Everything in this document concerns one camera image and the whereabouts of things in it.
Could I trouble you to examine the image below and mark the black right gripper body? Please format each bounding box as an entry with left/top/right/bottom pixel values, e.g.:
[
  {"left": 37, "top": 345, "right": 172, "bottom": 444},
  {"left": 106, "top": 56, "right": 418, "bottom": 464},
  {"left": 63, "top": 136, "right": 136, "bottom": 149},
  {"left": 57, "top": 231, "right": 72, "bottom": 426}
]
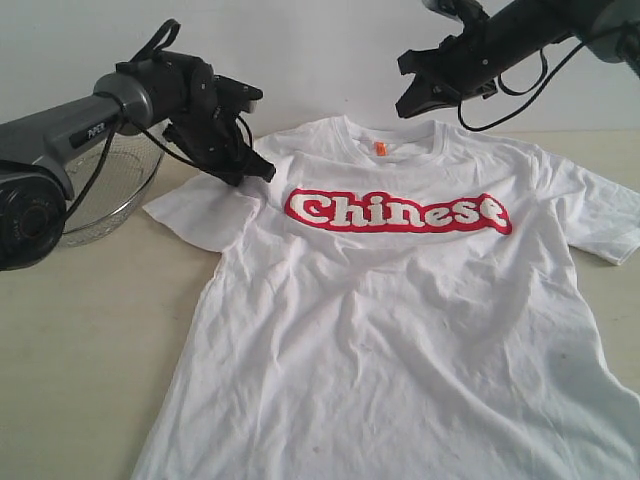
[{"left": 429, "top": 24, "right": 505, "bottom": 100}]

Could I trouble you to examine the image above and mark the white t-shirt red logo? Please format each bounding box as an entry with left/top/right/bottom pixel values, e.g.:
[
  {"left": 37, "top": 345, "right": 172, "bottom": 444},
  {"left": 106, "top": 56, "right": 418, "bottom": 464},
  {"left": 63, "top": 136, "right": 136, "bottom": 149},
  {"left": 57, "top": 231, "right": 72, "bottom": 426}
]
[{"left": 133, "top": 117, "right": 639, "bottom": 479}]

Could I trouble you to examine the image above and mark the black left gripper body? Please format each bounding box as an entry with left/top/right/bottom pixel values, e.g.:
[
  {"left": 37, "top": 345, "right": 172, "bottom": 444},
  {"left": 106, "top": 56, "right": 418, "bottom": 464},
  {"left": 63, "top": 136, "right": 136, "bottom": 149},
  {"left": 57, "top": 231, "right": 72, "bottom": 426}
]
[{"left": 164, "top": 100, "right": 250, "bottom": 177}]

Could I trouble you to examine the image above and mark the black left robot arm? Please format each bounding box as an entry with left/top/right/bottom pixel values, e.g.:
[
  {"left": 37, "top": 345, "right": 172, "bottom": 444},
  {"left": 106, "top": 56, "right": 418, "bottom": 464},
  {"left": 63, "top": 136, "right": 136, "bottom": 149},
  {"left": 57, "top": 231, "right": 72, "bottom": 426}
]
[{"left": 1, "top": 49, "right": 276, "bottom": 271}]

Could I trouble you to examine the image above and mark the metal mesh strainer bowl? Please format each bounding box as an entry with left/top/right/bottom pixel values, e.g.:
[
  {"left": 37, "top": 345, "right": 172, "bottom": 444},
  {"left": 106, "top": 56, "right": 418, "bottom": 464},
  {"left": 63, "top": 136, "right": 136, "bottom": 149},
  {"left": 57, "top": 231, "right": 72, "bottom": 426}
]
[{"left": 59, "top": 134, "right": 165, "bottom": 248}]

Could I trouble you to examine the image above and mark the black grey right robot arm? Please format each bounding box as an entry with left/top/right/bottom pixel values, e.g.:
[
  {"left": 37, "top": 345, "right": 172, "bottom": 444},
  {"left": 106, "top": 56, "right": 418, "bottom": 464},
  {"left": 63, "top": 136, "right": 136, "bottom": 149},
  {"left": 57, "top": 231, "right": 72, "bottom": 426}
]
[{"left": 396, "top": 0, "right": 639, "bottom": 119}]

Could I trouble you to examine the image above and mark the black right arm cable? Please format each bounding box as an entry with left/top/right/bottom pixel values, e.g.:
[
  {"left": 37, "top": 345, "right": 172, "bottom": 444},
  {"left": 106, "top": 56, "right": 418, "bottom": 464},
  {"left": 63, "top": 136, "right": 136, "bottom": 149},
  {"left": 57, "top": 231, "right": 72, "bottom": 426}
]
[{"left": 457, "top": 19, "right": 621, "bottom": 132}]

